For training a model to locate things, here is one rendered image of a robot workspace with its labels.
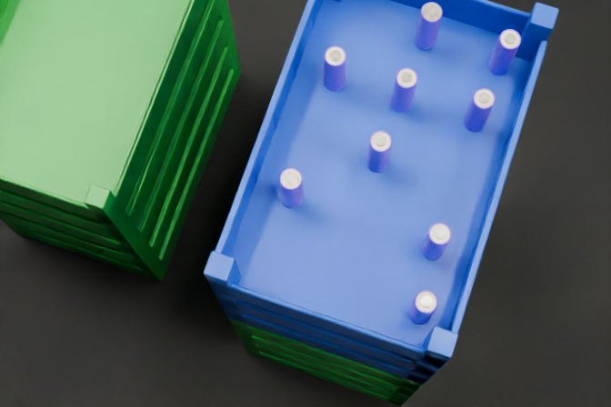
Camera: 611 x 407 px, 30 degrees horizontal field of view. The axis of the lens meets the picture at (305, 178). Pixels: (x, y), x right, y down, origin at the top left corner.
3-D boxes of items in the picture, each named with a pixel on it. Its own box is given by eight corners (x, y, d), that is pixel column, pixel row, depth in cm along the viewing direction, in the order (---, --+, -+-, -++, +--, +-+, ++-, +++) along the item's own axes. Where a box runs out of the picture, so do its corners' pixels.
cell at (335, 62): (327, 69, 100) (328, 42, 94) (347, 75, 100) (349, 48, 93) (321, 88, 99) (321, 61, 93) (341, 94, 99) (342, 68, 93)
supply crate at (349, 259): (325, -23, 103) (325, -64, 95) (542, 44, 101) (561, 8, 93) (210, 290, 95) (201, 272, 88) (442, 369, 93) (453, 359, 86)
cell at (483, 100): (466, 109, 99) (476, 84, 93) (486, 115, 99) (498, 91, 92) (460, 128, 98) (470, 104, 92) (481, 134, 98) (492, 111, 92)
